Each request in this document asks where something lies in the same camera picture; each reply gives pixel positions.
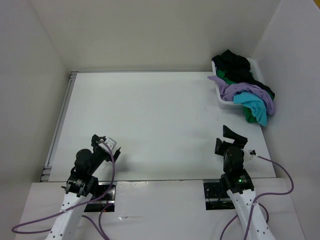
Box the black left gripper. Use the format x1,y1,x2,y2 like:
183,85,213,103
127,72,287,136
87,134,120,175

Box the purple t shirt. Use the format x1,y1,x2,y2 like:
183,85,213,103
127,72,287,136
207,75,276,115

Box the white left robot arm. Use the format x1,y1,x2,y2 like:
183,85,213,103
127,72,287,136
46,134,121,240

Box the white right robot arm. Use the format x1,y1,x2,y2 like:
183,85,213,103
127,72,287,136
214,125,275,240

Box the green t shirt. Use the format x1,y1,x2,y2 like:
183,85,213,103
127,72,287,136
215,68,275,124

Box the cyan t shirt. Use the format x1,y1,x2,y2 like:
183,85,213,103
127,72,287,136
233,92,268,127

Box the black t shirt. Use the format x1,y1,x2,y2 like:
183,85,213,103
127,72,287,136
211,49,275,100

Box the white plastic laundry basket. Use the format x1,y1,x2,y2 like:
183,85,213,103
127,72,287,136
211,57,265,110

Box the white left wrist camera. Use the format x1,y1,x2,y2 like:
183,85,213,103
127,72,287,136
98,137,117,151

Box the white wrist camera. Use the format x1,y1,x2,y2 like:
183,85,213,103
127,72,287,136
243,149,257,162
98,137,117,151

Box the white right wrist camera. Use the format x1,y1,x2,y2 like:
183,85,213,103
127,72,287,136
243,149,257,162

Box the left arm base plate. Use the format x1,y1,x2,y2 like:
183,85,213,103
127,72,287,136
84,182,116,213

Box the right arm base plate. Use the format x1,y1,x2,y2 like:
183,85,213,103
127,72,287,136
203,179,235,211

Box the aluminium table edge rail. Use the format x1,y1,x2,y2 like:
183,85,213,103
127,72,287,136
49,72,220,182

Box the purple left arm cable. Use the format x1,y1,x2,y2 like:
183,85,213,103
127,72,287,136
10,141,116,240

